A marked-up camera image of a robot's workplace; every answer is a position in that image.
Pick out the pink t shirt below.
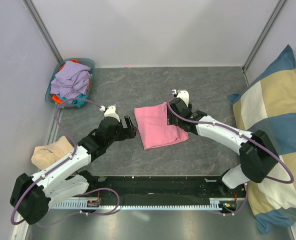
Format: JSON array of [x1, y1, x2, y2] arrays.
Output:
[[134, 102, 189, 150]]

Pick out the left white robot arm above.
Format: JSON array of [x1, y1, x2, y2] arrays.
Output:
[[10, 116, 137, 225]]

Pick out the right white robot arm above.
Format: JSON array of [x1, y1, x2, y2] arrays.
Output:
[[167, 97, 278, 197]]

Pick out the teal t shirt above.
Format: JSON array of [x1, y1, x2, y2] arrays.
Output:
[[64, 94, 87, 105]]

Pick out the teal plastic laundry basket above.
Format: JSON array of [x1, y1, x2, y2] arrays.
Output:
[[45, 58, 95, 109]]

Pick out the orange t shirt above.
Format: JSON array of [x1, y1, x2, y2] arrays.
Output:
[[51, 59, 91, 105]]

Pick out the lilac t shirt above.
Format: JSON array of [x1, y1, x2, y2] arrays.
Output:
[[50, 61, 91, 101]]

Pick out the beige cloth bag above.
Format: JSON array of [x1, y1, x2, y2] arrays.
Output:
[[31, 136, 73, 170]]

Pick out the blue cream checked pillow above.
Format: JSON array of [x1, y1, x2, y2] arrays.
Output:
[[228, 45, 296, 234]]

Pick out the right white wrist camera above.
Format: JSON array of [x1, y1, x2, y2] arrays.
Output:
[[172, 89, 189, 106]]

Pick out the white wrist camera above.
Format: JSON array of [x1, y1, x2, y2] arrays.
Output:
[[172, 89, 189, 106], [99, 104, 120, 122]]

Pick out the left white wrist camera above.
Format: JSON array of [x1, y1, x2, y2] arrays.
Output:
[[99, 104, 120, 122]]

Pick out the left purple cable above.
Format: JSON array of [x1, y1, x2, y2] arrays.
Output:
[[10, 98, 105, 226]]

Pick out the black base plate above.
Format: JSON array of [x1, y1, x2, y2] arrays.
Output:
[[68, 175, 246, 207]]

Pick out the light blue cable duct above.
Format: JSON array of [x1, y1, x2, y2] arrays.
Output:
[[52, 198, 237, 211]]

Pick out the left aluminium frame post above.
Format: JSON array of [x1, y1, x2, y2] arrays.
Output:
[[22, 0, 63, 62]]

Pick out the aluminium frame post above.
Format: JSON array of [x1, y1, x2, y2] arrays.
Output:
[[22, 0, 63, 62], [242, 0, 288, 74]]

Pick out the right aluminium frame post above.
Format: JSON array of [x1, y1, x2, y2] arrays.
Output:
[[242, 0, 288, 74]]

